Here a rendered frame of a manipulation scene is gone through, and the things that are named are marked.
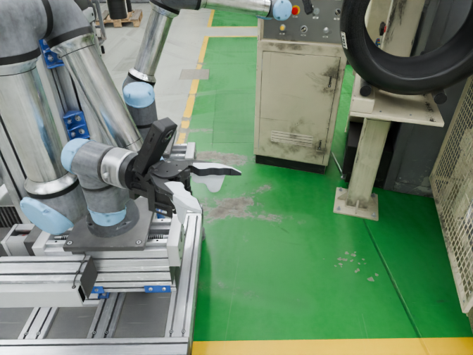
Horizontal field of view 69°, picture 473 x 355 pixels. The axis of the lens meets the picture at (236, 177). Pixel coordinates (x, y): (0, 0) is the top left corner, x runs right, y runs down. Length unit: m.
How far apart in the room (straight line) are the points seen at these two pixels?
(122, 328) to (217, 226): 0.87
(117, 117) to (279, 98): 1.66
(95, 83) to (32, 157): 0.20
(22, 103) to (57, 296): 0.55
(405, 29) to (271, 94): 0.91
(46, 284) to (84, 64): 0.62
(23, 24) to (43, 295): 0.70
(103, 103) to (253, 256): 1.32
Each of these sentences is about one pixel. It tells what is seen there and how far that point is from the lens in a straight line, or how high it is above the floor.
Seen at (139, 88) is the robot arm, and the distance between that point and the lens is 1.40.
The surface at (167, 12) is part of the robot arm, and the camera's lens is 1.44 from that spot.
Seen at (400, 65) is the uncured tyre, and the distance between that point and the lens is 1.78.
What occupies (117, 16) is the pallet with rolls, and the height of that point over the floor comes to 0.20.
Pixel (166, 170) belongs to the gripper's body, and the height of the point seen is 1.07.
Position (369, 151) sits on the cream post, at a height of 0.43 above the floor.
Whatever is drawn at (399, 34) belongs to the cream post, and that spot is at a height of 1.05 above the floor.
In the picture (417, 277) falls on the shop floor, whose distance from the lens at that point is 2.04.
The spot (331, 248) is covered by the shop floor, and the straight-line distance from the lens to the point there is 2.02.
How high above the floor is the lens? 1.41
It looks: 35 degrees down
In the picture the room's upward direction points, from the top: straight up
